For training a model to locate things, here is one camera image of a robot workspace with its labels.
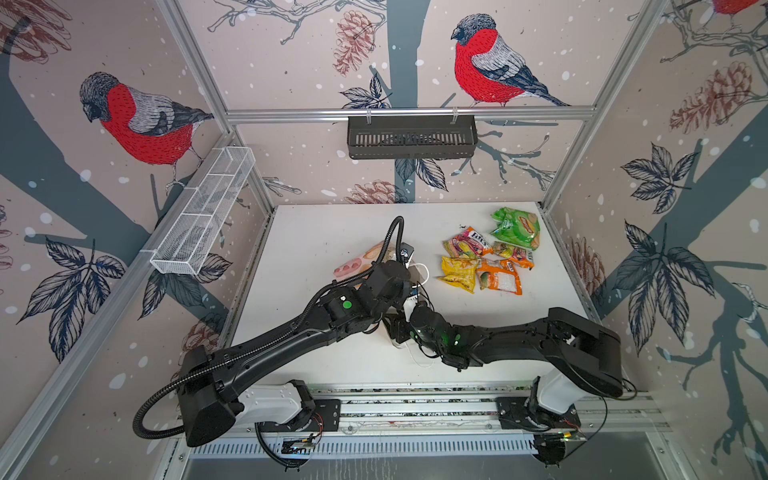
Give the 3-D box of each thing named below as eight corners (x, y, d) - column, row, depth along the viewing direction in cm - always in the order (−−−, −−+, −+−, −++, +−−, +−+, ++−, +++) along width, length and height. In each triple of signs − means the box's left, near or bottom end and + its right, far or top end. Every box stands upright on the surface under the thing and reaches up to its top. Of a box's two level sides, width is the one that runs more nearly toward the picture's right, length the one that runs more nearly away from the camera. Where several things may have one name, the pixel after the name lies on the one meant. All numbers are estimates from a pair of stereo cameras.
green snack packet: (491, 244, 110) (498, 229, 104) (490, 221, 118) (496, 205, 111) (536, 250, 109) (546, 235, 102) (532, 226, 116) (541, 210, 110)
